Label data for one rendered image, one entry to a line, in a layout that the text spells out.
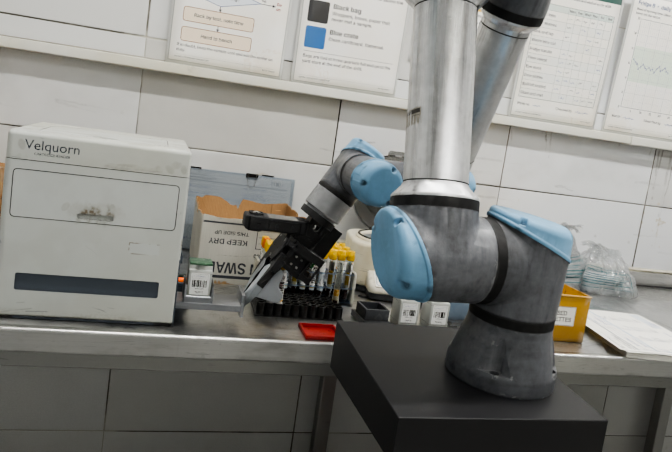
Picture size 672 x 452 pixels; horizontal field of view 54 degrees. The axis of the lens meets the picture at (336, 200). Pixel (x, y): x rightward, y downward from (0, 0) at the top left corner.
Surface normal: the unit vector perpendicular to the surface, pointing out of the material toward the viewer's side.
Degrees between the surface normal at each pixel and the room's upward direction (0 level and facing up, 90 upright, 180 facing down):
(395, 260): 98
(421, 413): 4
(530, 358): 76
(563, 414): 4
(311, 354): 90
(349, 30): 94
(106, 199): 90
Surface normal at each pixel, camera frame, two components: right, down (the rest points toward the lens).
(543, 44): 0.26, 0.22
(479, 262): 0.31, 0.02
